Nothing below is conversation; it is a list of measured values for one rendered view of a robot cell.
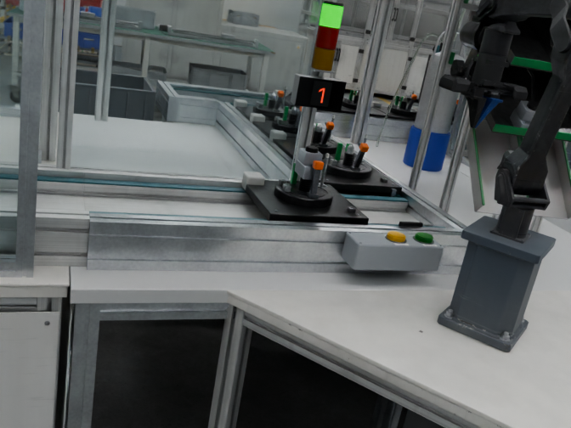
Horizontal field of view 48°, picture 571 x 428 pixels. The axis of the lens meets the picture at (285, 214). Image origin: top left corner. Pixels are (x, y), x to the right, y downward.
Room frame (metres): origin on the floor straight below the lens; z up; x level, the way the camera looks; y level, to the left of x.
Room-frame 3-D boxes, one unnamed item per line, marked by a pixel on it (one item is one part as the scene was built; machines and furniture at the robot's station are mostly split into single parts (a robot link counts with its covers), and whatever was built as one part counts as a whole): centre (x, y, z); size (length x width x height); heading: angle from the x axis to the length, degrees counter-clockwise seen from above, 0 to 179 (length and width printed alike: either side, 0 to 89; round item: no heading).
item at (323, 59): (1.58, -0.02, 1.28); 0.05 x 0.05 x 0.05
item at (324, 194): (1.46, -0.03, 0.98); 0.14 x 0.14 x 0.02
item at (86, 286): (1.95, -0.08, 0.84); 1.50 x 1.41 x 0.03; 112
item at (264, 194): (1.46, -0.03, 0.96); 0.24 x 0.24 x 0.02; 22
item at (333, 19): (1.58, -0.02, 1.38); 0.05 x 0.05 x 0.05
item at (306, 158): (1.46, -0.03, 1.06); 0.08 x 0.04 x 0.07; 22
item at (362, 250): (1.31, -0.25, 0.93); 0.21 x 0.07 x 0.06; 112
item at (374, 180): (1.78, -0.15, 1.01); 0.24 x 0.24 x 0.13; 22
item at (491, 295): (1.17, -0.43, 0.96); 0.15 x 0.15 x 0.20; 60
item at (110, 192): (1.45, 0.04, 0.91); 0.84 x 0.28 x 0.10; 112
